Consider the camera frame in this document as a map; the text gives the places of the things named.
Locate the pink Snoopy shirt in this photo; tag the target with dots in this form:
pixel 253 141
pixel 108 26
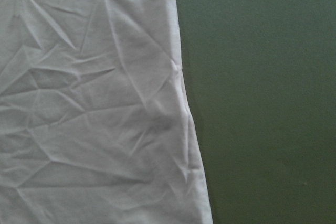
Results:
pixel 95 122

